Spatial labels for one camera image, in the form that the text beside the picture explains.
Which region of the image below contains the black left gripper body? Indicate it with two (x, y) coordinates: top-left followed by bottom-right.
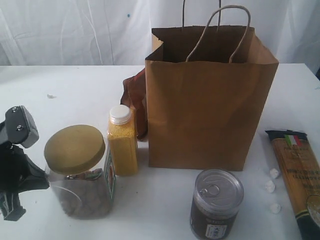
(0, 122), (26, 221)

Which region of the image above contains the clear jar gold lid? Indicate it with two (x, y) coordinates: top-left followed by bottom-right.
(44, 124), (116, 220)

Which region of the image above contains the yellow grain bottle white cap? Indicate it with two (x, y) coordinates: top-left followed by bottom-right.
(107, 104), (138, 177)

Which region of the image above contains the brown coffee pouch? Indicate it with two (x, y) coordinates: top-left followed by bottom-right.
(120, 68), (148, 141)

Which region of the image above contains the brown paper bag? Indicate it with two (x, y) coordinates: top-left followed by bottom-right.
(144, 0), (280, 172)

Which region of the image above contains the brown can silver lid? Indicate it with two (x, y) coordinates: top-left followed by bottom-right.
(189, 169), (244, 240)

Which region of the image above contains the spaghetti packet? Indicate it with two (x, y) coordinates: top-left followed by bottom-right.
(265, 130), (320, 240)

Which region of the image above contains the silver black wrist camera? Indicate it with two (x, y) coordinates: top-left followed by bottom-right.
(4, 105), (39, 149)

